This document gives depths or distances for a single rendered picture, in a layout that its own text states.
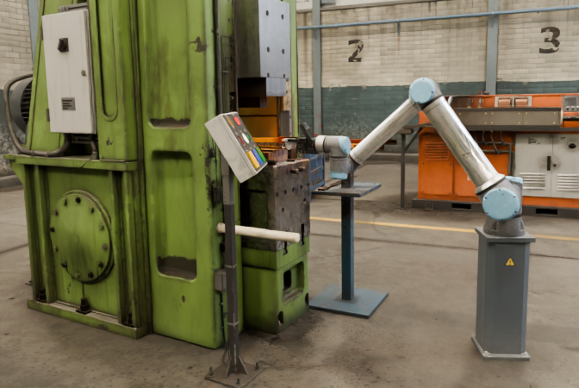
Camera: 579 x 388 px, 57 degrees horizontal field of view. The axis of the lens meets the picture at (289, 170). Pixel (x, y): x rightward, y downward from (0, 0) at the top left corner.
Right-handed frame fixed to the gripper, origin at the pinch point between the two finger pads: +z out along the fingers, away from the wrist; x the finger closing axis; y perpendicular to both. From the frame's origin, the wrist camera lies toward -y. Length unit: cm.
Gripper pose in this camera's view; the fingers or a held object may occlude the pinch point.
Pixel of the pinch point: (284, 139)
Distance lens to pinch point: 284.5
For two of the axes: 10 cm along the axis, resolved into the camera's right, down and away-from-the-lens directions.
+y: 0.1, 9.9, 1.4
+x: 5.0, -1.3, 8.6
